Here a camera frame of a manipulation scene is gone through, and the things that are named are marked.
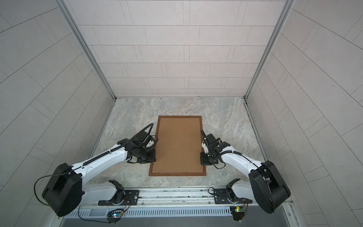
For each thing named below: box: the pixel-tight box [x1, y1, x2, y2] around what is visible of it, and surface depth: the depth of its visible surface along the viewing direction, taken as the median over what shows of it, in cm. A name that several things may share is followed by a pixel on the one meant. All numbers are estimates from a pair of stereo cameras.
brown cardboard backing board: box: [151, 117, 204, 174], surface depth 90 cm
